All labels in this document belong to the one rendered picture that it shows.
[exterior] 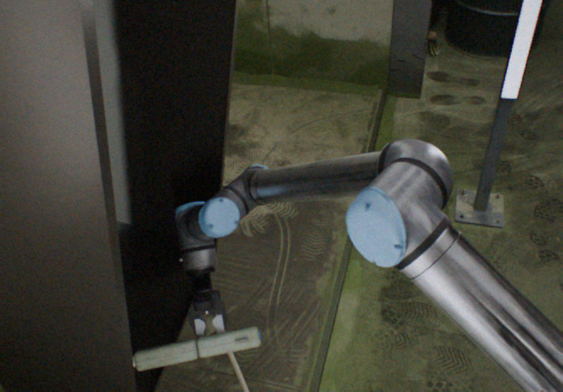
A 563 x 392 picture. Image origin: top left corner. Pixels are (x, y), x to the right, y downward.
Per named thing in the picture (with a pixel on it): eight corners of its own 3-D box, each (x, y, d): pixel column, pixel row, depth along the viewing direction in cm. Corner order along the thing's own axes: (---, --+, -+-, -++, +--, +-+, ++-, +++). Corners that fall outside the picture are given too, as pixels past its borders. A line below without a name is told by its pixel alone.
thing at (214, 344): (258, 318, 158) (257, 327, 136) (260, 336, 158) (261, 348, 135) (87, 353, 155) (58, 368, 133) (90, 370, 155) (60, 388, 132)
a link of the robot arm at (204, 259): (214, 248, 142) (176, 255, 141) (217, 267, 141) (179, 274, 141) (216, 248, 151) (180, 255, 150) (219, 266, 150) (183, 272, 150)
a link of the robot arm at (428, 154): (463, 117, 95) (244, 159, 149) (427, 156, 89) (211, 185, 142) (488, 174, 99) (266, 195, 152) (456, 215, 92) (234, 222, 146)
